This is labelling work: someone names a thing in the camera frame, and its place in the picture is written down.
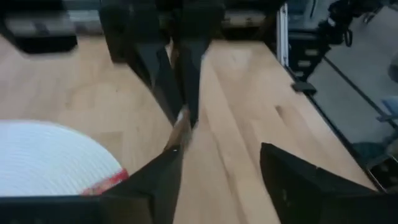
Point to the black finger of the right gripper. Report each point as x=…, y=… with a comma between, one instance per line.
x=161, y=77
x=192, y=81

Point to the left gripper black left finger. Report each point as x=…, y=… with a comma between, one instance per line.
x=149, y=193

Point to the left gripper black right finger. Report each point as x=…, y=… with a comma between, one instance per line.
x=289, y=186

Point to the red strawberry tea packet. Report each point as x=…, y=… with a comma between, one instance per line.
x=107, y=183

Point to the white round placemat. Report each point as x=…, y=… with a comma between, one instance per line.
x=46, y=155

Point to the black metal stand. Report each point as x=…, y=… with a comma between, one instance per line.
x=311, y=53

